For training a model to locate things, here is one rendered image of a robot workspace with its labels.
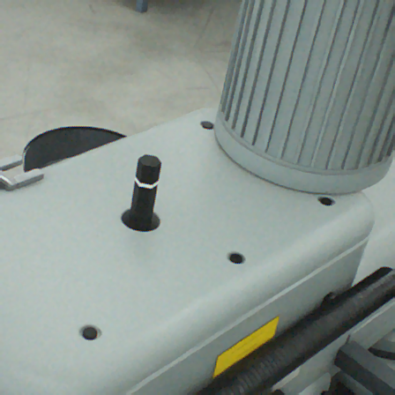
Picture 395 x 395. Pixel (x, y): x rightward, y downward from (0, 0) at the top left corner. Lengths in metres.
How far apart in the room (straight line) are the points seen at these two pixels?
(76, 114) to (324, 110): 3.84
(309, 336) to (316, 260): 0.08
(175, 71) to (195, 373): 4.49
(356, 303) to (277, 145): 0.18
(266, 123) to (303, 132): 0.04
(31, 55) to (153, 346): 4.50
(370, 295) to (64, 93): 3.99
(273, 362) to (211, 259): 0.12
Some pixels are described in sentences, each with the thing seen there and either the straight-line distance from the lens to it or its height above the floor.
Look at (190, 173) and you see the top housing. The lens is 0.91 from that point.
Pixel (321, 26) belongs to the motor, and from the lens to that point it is 0.85.
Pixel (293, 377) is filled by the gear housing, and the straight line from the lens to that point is 1.04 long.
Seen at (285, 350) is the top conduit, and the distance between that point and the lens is 0.87.
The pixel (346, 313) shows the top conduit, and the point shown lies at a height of 1.80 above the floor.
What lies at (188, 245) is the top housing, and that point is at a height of 1.89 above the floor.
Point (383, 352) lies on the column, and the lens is 1.32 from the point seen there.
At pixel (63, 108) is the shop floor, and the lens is 4.71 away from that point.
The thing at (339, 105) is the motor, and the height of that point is 1.99.
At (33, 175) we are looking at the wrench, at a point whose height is 1.90.
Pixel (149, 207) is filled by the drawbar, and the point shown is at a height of 1.91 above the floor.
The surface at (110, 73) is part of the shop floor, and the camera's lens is 5.10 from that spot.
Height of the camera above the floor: 2.39
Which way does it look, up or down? 35 degrees down
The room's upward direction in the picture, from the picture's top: 12 degrees clockwise
